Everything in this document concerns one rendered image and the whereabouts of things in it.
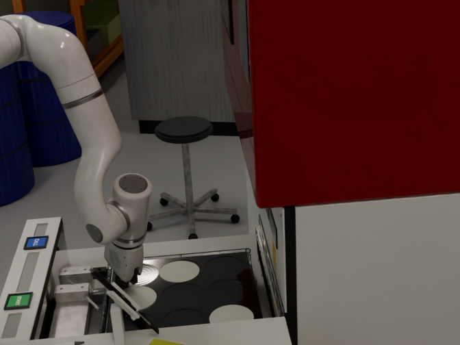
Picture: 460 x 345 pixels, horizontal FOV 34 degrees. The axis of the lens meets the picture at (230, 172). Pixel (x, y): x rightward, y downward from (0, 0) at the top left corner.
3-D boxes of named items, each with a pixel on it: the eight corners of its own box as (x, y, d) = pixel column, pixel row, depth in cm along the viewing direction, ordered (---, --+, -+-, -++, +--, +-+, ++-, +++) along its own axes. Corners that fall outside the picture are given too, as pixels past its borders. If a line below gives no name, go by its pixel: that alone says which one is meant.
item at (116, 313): (144, 333, 153) (137, 278, 148) (143, 345, 150) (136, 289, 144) (113, 336, 153) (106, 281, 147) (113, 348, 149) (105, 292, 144)
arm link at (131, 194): (126, 248, 163) (154, 227, 169) (131, 204, 155) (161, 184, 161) (98, 228, 166) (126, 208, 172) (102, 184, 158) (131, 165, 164)
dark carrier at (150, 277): (247, 253, 194) (246, 251, 193) (263, 334, 162) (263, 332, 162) (113, 265, 192) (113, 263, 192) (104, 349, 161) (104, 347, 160)
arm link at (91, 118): (52, 114, 146) (113, 249, 154) (109, 85, 157) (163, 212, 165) (27, 120, 152) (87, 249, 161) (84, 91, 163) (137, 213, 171)
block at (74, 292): (90, 291, 184) (89, 281, 182) (89, 300, 180) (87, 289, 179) (57, 295, 183) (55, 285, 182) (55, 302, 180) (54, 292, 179)
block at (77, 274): (93, 274, 191) (92, 264, 189) (92, 281, 188) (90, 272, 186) (61, 277, 190) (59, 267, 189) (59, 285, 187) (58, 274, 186)
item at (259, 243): (262, 254, 202) (261, 224, 198) (287, 359, 162) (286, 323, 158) (256, 255, 201) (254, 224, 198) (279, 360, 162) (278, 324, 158)
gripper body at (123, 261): (100, 225, 170) (98, 258, 177) (125, 254, 165) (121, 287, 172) (129, 213, 174) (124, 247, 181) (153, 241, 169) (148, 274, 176)
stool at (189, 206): (249, 200, 417) (245, 109, 394) (228, 247, 372) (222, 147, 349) (165, 196, 427) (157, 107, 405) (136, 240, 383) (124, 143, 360)
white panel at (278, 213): (254, 202, 236) (250, 81, 219) (298, 371, 162) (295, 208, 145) (245, 202, 236) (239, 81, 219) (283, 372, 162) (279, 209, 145)
